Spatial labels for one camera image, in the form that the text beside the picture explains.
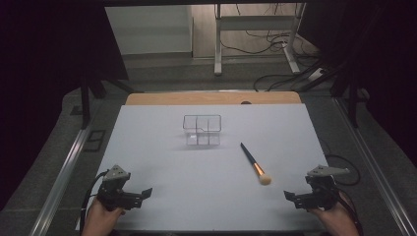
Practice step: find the black metal stand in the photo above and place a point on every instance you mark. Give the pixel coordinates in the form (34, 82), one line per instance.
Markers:
(86, 101)
(352, 98)

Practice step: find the white table mat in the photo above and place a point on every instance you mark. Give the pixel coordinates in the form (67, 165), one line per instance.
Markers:
(203, 196)

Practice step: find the person's left hand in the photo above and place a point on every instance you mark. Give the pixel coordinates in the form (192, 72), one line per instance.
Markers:
(100, 219)

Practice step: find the white power strip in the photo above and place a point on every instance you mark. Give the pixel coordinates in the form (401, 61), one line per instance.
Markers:
(315, 74)

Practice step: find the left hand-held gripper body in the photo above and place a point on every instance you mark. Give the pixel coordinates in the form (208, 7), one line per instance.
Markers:
(113, 193)

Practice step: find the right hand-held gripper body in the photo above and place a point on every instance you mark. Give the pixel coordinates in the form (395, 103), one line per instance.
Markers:
(323, 193)

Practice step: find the clear plastic compartment organizer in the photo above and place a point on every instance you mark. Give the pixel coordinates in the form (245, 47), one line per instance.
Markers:
(202, 129)

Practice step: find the aluminium rail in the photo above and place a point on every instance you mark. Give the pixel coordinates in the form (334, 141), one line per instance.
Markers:
(373, 157)
(60, 183)

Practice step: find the person's right hand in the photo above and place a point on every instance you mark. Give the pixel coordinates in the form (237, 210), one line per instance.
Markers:
(337, 221)

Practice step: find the white desk frame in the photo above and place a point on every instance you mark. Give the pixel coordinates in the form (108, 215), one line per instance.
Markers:
(254, 23)

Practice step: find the white wall panel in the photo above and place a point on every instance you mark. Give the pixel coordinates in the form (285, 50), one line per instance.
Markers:
(149, 29)

